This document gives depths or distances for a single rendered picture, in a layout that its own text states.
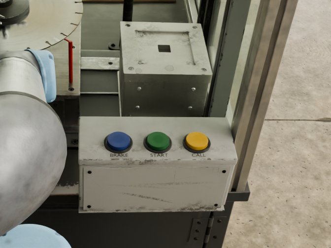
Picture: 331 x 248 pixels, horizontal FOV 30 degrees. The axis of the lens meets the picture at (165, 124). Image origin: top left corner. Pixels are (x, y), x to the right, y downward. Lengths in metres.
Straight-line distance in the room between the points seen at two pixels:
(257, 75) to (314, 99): 1.69
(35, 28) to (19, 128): 0.79
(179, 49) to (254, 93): 0.30
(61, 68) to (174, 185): 0.37
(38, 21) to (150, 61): 0.24
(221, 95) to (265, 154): 1.22
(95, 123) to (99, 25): 0.54
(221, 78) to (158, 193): 0.24
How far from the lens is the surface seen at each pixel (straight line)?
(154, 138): 1.09
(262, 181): 2.31
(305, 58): 2.93
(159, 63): 1.27
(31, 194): 0.48
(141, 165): 1.08
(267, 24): 0.98
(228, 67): 1.16
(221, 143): 1.12
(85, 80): 1.44
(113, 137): 1.09
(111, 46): 1.55
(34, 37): 1.24
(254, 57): 1.02
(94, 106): 1.37
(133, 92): 1.27
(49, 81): 0.84
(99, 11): 1.68
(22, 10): 1.30
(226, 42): 1.12
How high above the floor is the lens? 1.68
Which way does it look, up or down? 44 degrees down
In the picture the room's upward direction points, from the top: 8 degrees clockwise
